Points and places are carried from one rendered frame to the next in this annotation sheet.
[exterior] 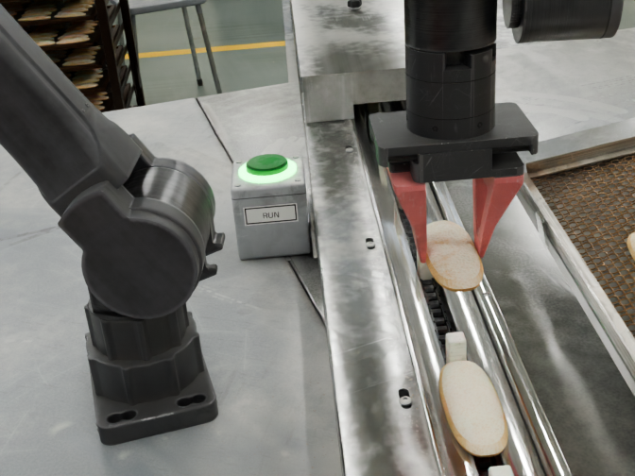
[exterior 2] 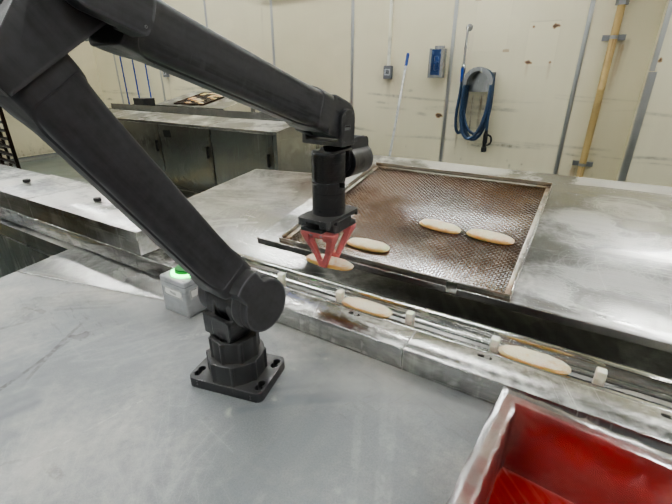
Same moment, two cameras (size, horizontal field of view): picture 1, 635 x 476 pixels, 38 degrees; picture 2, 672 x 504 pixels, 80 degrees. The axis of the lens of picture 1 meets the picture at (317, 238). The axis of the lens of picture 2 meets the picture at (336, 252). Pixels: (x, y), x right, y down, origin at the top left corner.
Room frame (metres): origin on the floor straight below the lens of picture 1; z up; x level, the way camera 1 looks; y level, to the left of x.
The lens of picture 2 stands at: (0.19, 0.47, 1.24)
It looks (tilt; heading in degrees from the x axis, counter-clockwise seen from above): 24 degrees down; 302
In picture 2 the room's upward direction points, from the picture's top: straight up
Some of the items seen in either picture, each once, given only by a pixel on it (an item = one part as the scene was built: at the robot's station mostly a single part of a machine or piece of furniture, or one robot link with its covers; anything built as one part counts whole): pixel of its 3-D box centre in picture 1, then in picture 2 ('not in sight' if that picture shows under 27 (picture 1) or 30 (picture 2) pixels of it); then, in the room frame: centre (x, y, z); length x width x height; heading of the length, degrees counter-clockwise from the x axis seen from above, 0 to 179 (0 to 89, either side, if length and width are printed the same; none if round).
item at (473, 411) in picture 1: (471, 401); (366, 305); (0.48, -0.09, 0.86); 0.10 x 0.04 x 0.01; 1
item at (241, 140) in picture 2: not in sight; (208, 143); (3.90, -2.69, 0.51); 3.00 x 1.26 x 1.03; 1
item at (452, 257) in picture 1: (450, 250); (329, 260); (0.56, -0.09, 0.93); 0.10 x 0.04 x 0.01; 1
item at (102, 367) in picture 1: (143, 342); (236, 353); (0.58, 0.14, 0.86); 0.12 x 0.09 x 0.08; 14
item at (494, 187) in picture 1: (459, 195); (330, 238); (0.56, -0.10, 0.97); 0.07 x 0.07 x 0.09; 1
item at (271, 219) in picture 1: (275, 222); (191, 295); (0.80, 0.04, 0.84); 0.08 x 0.08 x 0.11; 1
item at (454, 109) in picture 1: (450, 96); (328, 201); (0.56, -0.09, 1.04); 0.10 x 0.07 x 0.07; 91
